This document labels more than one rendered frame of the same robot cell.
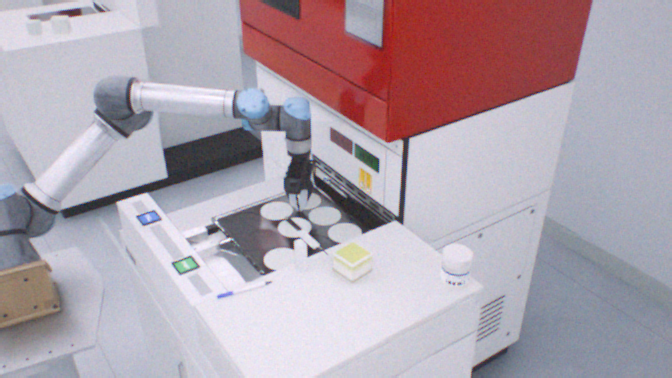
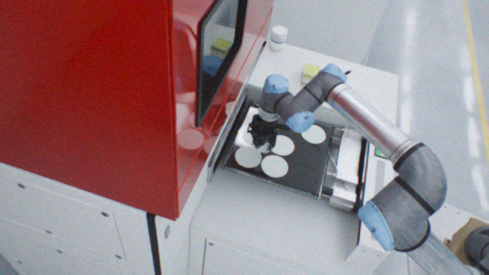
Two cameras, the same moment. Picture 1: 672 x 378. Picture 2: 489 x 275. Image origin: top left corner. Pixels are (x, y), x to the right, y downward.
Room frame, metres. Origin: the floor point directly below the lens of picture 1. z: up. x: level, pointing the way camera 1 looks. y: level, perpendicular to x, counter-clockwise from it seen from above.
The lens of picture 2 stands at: (2.31, 0.68, 2.00)
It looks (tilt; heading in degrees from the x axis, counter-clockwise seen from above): 49 degrees down; 224
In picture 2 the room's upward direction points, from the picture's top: 10 degrees clockwise
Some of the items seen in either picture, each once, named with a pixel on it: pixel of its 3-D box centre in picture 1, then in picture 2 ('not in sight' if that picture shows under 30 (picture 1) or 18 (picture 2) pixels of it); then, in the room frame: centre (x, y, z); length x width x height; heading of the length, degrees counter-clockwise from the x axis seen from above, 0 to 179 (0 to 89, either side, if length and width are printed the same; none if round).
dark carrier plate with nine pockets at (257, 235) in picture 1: (294, 227); (281, 145); (1.52, 0.13, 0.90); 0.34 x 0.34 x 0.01; 35
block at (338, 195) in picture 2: (192, 235); (344, 196); (1.49, 0.43, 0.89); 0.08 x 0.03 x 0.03; 125
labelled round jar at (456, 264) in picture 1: (455, 267); (278, 39); (1.20, -0.29, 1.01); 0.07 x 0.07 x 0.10
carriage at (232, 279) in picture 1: (217, 271); (346, 167); (1.36, 0.34, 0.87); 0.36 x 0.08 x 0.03; 35
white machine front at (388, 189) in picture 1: (321, 146); (211, 143); (1.81, 0.05, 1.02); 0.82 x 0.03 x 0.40; 35
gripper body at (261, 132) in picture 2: (300, 165); (263, 127); (1.63, 0.11, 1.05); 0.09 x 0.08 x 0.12; 165
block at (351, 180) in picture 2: (204, 249); (346, 179); (1.42, 0.38, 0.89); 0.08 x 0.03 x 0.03; 125
